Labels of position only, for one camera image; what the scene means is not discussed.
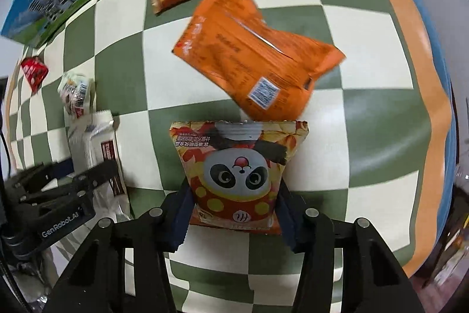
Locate red triangular chocolate packet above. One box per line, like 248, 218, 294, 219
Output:
21, 55, 48, 94

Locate white wipes packet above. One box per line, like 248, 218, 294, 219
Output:
67, 110, 131, 222

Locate orange snack packet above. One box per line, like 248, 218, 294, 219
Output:
172, 0, 345, 121

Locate green white checkered cloth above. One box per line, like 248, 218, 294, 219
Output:
6, 0, 452, 274

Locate panda snack packet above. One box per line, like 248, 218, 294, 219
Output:
169, 121, 309, 232

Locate black cable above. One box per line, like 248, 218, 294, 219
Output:
0, 128, 12, 185

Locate white cow milk candy packet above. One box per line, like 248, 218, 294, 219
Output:
57, 71, 95, 119

